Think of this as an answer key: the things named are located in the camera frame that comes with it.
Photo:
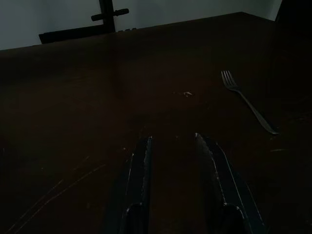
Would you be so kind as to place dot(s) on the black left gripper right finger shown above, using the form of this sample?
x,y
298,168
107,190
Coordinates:
x,y
224,185

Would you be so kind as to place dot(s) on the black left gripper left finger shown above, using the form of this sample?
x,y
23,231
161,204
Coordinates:
x,y
139,185

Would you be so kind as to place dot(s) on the silver metal fork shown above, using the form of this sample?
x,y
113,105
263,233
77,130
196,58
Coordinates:
x,y
246,101

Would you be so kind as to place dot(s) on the black metal stand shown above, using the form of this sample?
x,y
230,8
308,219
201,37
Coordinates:
x,y
107,23

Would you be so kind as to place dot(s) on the dark chair back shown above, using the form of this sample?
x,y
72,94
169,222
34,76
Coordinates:
x,y
293,11

